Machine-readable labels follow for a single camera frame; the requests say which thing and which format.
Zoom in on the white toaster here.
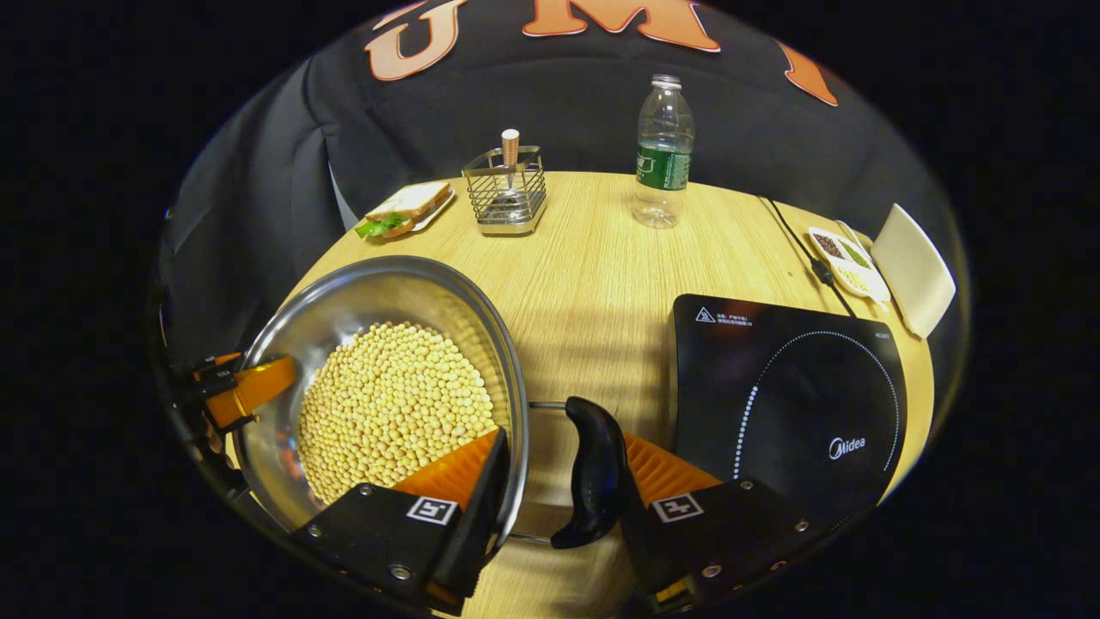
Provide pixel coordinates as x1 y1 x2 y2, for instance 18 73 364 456
871 203 957 340

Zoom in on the clear water bottle green label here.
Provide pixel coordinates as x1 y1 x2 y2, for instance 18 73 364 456
632 74 695 230

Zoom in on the pile of yellow soybeans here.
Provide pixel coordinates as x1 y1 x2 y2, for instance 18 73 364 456
296 322 499 506

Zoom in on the sandwich with lettuce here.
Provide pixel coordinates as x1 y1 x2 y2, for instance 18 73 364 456
355 181 453 240

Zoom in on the black power cable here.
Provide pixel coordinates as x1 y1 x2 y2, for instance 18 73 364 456
756 196 859 319

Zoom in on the black induction cooktop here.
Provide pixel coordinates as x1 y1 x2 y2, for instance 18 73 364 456
669 293 908 525

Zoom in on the steel pot with black handles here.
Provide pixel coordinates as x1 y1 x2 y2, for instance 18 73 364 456
230 255 633 551

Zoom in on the white divided dish of beans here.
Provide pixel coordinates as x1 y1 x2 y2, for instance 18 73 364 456
808 225 892 303

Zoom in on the black backdrop cloth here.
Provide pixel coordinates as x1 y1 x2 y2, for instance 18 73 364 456
159 0 946 362

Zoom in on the wooden handled utensil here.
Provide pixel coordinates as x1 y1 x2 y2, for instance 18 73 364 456
501 129 522 194

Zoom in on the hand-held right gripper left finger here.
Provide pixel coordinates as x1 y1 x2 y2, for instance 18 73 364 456
290 428 512 616

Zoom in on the metal wire mesh holder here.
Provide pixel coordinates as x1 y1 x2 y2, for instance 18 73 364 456
461 144 548 236

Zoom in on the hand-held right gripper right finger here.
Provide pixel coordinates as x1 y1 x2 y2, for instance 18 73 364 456
619 430 860 613

